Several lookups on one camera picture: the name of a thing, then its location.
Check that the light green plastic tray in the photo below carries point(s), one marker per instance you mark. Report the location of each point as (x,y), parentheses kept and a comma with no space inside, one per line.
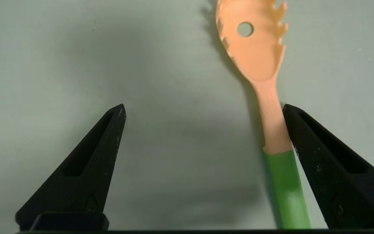
(76,65)

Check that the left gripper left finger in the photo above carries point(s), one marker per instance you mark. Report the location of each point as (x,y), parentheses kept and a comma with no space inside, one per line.
(86,182)

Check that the yellow green pasta spoon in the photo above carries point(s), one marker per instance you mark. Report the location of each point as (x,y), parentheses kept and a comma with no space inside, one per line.
(255,58)

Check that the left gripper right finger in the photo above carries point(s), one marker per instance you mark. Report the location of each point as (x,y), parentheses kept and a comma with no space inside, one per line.
(336,182)

